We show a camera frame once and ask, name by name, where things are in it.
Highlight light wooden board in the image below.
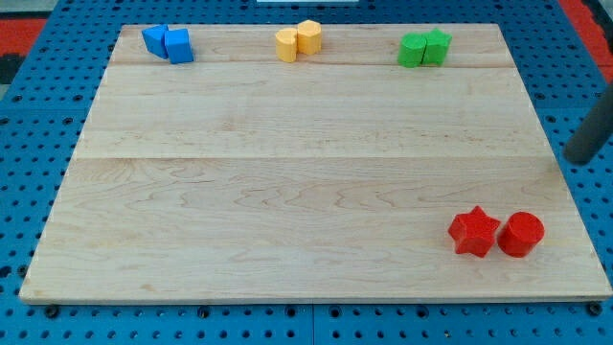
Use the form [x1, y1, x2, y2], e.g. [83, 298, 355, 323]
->
[19, 24, 612, 305]

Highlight yellow heart block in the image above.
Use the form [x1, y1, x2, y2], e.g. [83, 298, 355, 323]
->
[275, 28, 298, 63]

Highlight yellow hexagon block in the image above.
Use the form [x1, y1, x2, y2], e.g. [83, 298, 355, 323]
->
[297, 20, 322, 55]

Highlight green cylinder block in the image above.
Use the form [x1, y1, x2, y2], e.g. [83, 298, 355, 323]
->
[397, 33, 427, 68]

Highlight red star block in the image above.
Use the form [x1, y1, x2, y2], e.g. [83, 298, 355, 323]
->
[447, 205, 501, 258]

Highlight blue cube block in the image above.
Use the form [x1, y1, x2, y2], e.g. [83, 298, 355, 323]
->
[164, 29, 193, 64]

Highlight green star block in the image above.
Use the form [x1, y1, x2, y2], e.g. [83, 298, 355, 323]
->
[421, 28, 452, 66]

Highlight blue triangular block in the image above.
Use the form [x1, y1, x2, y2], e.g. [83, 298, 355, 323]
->
[142, 24, 169, 59]

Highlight red cylinder block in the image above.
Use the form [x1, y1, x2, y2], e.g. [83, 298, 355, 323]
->
[497, 212, 545, 258]

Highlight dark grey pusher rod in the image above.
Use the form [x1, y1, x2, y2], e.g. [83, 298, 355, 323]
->
[563, 83, 612, 166]

